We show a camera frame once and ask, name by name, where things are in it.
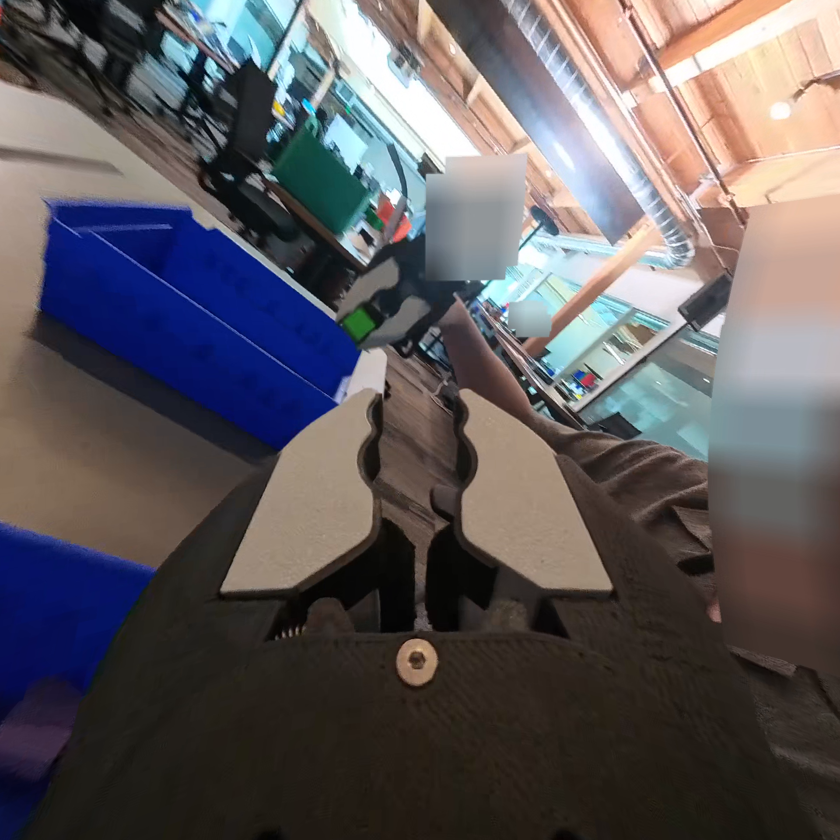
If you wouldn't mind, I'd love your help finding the purple cube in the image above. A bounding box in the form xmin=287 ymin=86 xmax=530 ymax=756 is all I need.
xmin=0 ymin=679 xmax=83 ymax=782

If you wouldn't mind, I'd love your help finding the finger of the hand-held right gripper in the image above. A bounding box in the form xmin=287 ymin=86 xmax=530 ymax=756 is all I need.
xmin=358 ymin=257 xmax=403 ymax=309
xmin=358 ymin=297 xmax=432 ymax=350

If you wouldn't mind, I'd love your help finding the grey desk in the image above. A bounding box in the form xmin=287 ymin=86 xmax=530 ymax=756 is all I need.
xmin=0 ymin=82 xmax=388 ymax=546

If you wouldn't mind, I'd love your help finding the black office chair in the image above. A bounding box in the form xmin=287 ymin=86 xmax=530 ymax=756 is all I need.
xmin=200 ymin=59 xmax=299 ymax=247

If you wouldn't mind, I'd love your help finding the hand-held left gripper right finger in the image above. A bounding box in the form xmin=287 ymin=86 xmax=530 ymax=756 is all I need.
xmin=453 ymin=388 xmax=614 ymax=599

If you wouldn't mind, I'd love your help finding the green board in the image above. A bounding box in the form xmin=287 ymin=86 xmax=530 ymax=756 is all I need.
xmin=272 ymin=125 xmax=371 ymax=234

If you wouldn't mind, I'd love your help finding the small black monitor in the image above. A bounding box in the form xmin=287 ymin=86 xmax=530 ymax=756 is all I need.
xmin=679 ymin=272 xmax=732 ymax=329

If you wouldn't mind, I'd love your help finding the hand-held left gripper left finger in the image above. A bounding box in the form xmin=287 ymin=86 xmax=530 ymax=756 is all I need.
xmin=220 ymin=388 xmax=383 ymax=599

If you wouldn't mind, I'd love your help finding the blue plastic bin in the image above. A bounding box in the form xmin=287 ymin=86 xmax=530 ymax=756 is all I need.
xmin=0 ymin=521 xmax=155 ymax=840
xmin=39 ymin=199 xmax=362 ymax=450

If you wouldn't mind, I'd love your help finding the silver ventilation duct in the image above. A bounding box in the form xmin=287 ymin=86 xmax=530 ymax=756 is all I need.
xmin=505 ymin=0 xmax=706 ymax=270

